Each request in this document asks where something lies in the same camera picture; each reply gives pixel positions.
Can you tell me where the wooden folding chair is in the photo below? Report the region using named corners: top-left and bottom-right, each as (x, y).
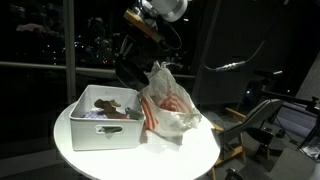
top-left (209, 98), bottom-right (285, 180)

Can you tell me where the grey window post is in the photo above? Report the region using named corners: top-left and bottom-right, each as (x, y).
top-left (62, 0), bottom-right (78, 105)

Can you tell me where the black bowl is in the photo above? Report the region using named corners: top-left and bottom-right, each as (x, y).
top-left (114, 55), bottom-right (151, 92)

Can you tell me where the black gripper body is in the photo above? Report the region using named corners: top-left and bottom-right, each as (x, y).
top-left (118, 32), bottom-right (153, 66)

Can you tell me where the metal window rail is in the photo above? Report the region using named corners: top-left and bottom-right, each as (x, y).
top-left (0, 60), bottom-right (196, 80)

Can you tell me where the brown plush moose toy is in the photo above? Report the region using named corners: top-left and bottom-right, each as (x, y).
top-left (93, 98), bottom-right (130, 120)

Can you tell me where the white plastic basket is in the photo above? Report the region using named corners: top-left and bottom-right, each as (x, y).
top-left (68, 84), bottom-right (147, 152)

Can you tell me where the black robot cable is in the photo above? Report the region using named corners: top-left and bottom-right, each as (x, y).
top-left (203, 0), bottom-right (291, 72)

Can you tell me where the white plastic bag orange print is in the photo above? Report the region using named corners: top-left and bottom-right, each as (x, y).
top-left (137, 60), bottom-right (203, 138)

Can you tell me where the green soft item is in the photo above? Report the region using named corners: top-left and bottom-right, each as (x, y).
top-left (124, 106), bottom-right (145, 121)

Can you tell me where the purple crinkly cloth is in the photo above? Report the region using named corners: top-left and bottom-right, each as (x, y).
top-left (82, 109), bottom-right (108, 120)

